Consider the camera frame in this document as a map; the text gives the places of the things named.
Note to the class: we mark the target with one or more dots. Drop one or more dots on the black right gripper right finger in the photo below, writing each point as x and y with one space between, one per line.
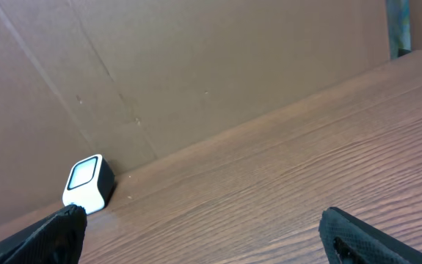
347 239

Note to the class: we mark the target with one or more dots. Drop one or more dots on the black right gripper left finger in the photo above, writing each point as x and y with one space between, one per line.
56 239

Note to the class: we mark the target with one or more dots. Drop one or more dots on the white barcode scanner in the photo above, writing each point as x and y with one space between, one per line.
90 184

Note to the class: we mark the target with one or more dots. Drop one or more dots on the brown cardboard backboard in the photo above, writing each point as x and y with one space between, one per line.
192 100

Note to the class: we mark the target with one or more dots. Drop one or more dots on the teal vertical post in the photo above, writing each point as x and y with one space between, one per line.
398 15

